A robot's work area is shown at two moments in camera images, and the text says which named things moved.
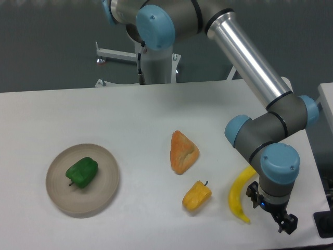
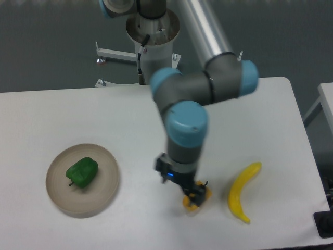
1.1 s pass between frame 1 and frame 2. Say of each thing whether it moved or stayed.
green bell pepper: stayed
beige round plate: stayed
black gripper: moved
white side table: stayed
